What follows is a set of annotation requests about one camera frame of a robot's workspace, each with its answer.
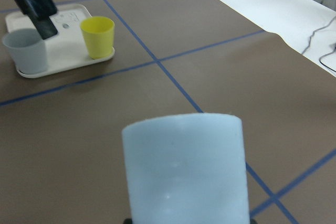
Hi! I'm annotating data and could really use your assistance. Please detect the yellow plastic cup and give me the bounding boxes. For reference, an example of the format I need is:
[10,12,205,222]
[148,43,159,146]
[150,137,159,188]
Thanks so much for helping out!
[80,16,115,59]

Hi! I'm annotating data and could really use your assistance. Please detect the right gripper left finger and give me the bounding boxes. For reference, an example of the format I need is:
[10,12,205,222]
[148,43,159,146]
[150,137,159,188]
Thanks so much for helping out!
[123,218,133,224]

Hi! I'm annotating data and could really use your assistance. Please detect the light blue cup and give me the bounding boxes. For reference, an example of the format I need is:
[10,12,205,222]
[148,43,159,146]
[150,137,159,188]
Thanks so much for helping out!
[122,113,250,223]

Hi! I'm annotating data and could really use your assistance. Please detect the cream plastic tray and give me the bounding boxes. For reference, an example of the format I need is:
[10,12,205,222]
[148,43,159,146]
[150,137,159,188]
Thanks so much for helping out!
[16,4,115,78]

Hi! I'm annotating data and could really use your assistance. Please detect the grey plastic cup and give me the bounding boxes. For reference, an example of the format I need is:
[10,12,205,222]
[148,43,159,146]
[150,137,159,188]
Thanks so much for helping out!
[2,28,48,74]

